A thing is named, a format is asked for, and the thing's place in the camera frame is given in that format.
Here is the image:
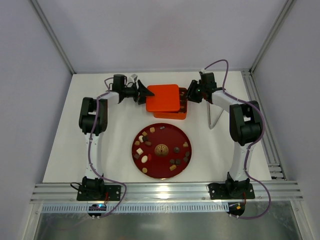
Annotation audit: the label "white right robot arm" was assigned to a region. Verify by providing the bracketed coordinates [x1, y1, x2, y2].
[186, 71, 265, 200]

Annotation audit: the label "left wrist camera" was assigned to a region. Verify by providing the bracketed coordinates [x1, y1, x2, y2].
[129, 74, 138, 82]

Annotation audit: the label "white slotted cable duct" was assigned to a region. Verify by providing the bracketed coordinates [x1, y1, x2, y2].
[41, 202, 229, 214]

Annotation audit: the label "orange tin lid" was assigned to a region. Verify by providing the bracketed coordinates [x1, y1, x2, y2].
[146, 84, 180, 113]

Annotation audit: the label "metal serving tongs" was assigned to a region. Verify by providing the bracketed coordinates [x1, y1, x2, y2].
[206, 102, 224, 130]

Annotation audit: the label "white swirl oval chocolate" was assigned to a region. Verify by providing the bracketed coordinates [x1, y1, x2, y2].
[141, 155, 148, 164]

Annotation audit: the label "white heart chocolate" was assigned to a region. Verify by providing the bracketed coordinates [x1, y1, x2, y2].
[138, 135, 145, 143]

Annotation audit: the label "tan striped bar chocolate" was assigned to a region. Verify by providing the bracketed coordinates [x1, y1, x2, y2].
[169, 164, 177, 171]

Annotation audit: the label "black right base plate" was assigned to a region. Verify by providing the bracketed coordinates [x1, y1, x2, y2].
[208, 182, 256, 200]

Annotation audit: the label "aluminium frame rail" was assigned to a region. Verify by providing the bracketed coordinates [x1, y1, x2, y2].
[29, 69, 305, 203]

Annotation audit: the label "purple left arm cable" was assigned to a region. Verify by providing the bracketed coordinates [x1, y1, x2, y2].
[87, 76, 127, 218]

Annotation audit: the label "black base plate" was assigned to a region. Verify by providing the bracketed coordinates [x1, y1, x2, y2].
[208, 182, 256, 200]
[76, 184, 122, 202]

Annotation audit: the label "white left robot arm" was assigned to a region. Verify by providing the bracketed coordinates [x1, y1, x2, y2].
[77, 74, 155, 201]

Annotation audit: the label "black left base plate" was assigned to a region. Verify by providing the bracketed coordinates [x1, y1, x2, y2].
[76, 184, 122, 202]

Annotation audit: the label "orange chocolate box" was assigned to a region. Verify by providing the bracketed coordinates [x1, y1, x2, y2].
[152, 86, 189, 120]

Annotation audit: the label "round red plate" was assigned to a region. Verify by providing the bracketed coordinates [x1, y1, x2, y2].
[131, 123, 192, 180]

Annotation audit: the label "white square chocolate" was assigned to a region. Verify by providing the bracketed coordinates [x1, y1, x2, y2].
[136, 148, 144, 155]

